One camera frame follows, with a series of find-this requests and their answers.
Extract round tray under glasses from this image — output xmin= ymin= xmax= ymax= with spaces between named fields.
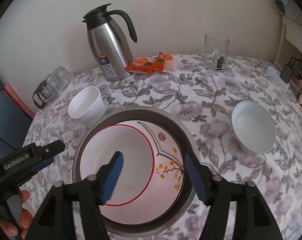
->
xmin=32 ymin=73 xmax=74 ymax=109

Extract pale blue floral bowl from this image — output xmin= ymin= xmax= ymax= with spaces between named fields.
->
xmin=231 ymin=101 xmax=276 ymax=154

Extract orange snack packet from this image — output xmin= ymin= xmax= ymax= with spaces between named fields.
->
xmin=124 ymin=57 xmax=155 ymax=75
xmin=150 ymin=52 xmax=181 ymax=73

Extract glass teapot black handle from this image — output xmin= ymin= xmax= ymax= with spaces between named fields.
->
xmin=32 ymin=80 xmax=53 ymax=109

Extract strawberry pattern bowl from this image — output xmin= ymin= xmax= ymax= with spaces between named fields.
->
xmin=79 ymin=124 xmax=155 ymax=207

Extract white shelf unit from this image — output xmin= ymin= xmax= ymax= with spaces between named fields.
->
xmin=274 ymin=16 xmax=302 ymax=97

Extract black rimmed ginkgo plate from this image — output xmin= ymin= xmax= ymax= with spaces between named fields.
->
xmin=101 ymin=120 xmax=184 ymax=225

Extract white power strip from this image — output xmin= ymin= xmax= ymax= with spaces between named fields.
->
xmin=266 ymin=66 xmax=290 ymax=92

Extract stainless steel thermos jug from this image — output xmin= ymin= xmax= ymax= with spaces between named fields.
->
xmin=83 ymin=3 xmax=137 ymax=82

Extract clear glass mug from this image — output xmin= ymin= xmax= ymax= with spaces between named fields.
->
xmin=204 ymin=33 xmax=230 ymax=72

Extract upturned glass cups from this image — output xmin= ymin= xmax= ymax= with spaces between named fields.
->
xmin=45 ymin=66 xmax=74 ymax=97

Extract left hand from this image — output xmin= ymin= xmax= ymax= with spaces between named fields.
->
xmin=0 ymin=190 xmax=33 ymax=239

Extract floral grey tablecloth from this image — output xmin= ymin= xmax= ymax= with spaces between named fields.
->
xmin=24 ymin=54 xmax=302 ymax=239

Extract white square bowl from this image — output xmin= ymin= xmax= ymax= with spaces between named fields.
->
xmin=67 ymin=86 xmax=106 ymax=127

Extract black charger plug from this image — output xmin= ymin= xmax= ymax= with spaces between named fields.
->
xmin=280 ymin=63 xmax=294 ymax=83

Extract large stainless steel basin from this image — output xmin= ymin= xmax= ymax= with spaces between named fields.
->
xmin=73 ymin=107 xmax=198 ymax=237

